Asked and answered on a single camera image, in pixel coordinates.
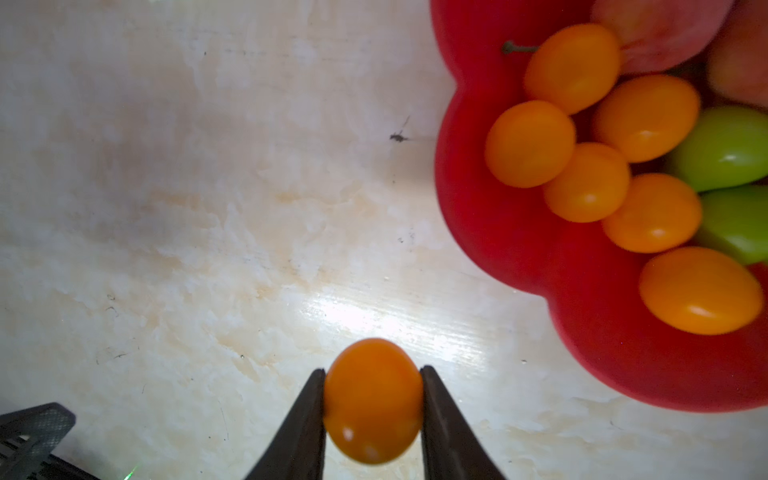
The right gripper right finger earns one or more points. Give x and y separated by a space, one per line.
450 449

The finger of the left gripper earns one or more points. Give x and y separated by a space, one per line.
28 438

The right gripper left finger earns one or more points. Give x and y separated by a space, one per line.
297 450

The red flower-shaped fruit bowl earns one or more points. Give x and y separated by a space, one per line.
590 284

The orange fake fruit cluster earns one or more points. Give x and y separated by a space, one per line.
660 212
575 68
530 144

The orange fake fruit cluster bottom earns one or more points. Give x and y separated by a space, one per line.
660 212

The green fake pear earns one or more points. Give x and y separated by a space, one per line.
734 222
726 148

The orange fake fruit top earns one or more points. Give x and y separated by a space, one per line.
646 117

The pink fake peach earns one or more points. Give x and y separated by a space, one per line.
654 35
737 58

